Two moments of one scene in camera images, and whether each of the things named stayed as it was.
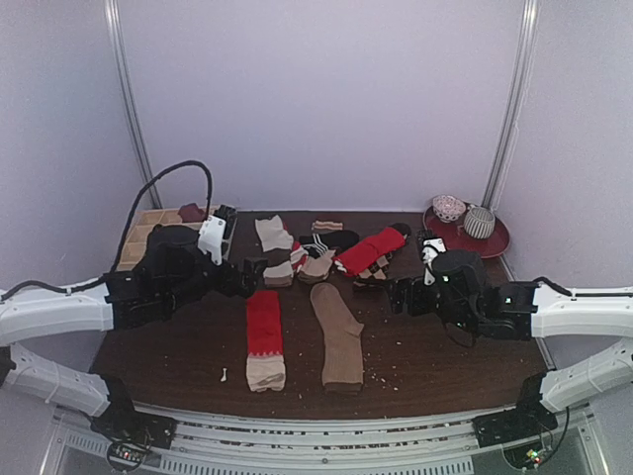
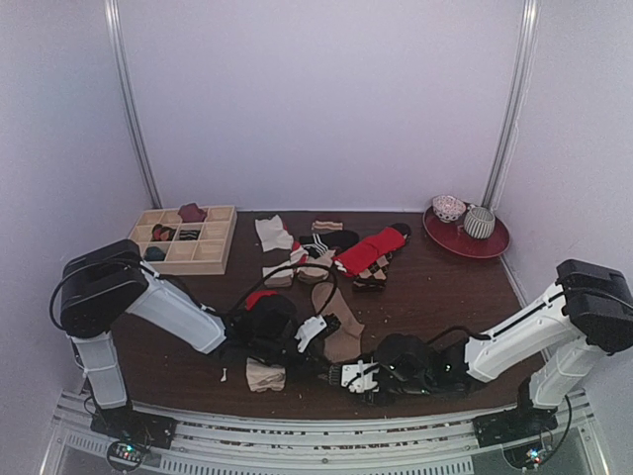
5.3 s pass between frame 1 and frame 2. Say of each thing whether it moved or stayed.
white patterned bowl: stayed
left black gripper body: moved
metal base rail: stayed
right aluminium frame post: stayed
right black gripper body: moved
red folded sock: stayed
